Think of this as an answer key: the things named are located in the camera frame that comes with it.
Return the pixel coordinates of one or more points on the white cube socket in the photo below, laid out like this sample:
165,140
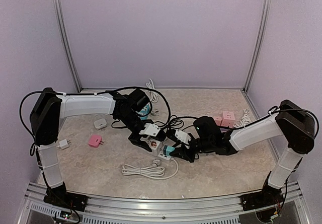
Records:
155,146

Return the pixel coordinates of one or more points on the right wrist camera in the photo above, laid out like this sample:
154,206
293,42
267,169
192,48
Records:
179,136

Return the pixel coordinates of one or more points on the pink cube socket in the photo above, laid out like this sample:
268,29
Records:
228,119

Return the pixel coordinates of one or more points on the beige pink charger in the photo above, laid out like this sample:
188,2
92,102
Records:
218,120

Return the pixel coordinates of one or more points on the teal power strip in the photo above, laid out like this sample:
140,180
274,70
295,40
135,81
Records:
144,112

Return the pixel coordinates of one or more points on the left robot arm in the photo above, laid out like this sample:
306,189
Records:
52,107

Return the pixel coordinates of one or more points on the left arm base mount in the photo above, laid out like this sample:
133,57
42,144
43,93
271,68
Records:
71,201

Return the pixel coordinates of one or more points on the left aluminium post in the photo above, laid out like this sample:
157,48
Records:
66,45

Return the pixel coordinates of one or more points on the aluminium front rail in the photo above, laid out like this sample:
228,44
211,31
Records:
106,209

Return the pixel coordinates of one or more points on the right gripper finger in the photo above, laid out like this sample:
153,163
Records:
182,154
181,146

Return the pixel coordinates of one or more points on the small white charger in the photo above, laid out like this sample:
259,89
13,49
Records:
63,144

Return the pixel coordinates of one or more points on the aluminium post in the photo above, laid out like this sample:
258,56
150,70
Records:
66,45
258,45

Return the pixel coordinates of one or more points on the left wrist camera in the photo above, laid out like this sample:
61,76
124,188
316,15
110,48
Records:
153,131

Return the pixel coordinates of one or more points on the pink square adapter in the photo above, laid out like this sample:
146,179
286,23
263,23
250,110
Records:
95,141

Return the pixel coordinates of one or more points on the white power strip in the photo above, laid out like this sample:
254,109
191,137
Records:
160,155

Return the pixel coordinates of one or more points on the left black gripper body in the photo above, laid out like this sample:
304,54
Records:
135,140

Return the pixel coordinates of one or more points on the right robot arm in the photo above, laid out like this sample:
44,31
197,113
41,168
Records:
299,127

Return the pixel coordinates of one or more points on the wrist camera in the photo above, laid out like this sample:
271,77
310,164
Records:
179,136
153,131

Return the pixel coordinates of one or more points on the right aluminium post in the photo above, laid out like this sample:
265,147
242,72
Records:
258,45

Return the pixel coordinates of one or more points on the teal charger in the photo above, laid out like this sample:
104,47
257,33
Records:
167,150

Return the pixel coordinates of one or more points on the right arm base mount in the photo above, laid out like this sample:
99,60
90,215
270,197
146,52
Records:
266,197

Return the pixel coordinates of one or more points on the white square adapter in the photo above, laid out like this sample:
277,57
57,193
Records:
100,124

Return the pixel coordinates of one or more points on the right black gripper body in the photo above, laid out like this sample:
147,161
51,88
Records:
200,143

